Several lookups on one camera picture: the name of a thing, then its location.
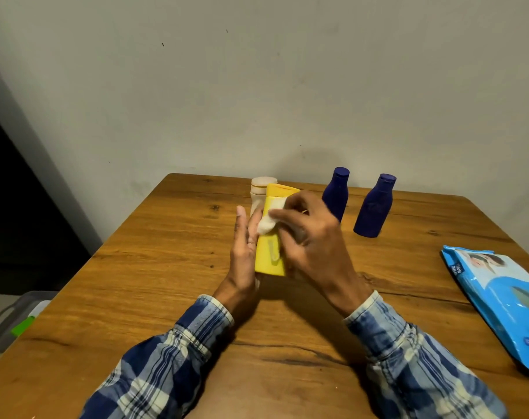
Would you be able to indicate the person's right hand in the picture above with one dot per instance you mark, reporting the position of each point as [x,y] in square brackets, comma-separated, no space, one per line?
[321,253]

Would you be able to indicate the person's left hand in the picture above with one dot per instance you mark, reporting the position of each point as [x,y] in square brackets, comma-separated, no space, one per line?
[242,266]

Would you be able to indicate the yellow bottle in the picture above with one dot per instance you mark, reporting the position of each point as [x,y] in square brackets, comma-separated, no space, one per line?
[268,257]

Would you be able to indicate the white wet wipe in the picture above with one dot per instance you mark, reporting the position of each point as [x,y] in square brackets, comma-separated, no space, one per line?
[266,224]

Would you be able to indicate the dark blue bottle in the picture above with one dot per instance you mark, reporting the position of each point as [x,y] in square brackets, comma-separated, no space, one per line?
[373,213]
[336,191]

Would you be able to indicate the white bottle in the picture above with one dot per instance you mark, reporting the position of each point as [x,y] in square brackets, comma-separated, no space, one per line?
[260,189]

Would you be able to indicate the blue wet wipes pack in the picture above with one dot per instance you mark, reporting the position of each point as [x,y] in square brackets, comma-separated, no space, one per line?
[500,296]

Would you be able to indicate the person's right forearm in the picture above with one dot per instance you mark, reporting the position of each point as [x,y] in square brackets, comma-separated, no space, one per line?
[421,366]

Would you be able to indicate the person's left forearm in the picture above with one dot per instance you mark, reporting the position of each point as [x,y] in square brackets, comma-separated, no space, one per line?
[164,366]

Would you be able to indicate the wooden table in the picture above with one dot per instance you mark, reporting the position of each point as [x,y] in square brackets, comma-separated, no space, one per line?
[116,292]

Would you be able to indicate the grey plastic box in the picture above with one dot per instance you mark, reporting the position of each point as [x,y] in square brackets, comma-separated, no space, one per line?
[11,314]

